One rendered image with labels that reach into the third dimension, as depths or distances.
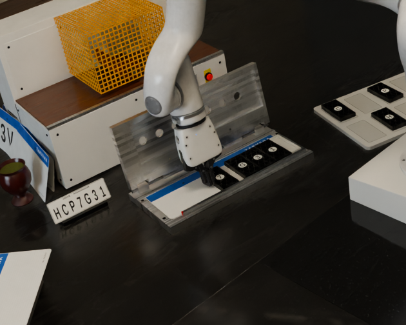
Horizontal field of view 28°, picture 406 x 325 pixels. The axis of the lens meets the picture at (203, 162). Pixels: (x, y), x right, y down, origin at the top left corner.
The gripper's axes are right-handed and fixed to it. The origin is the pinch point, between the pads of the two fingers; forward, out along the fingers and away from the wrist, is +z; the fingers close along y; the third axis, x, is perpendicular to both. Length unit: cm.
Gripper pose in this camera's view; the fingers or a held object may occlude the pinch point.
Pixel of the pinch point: (207, 177)
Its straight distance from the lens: 201.1
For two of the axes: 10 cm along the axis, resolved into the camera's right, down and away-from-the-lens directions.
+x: -5.0, -1.9, 8.4
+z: 2.7, 8.9, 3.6
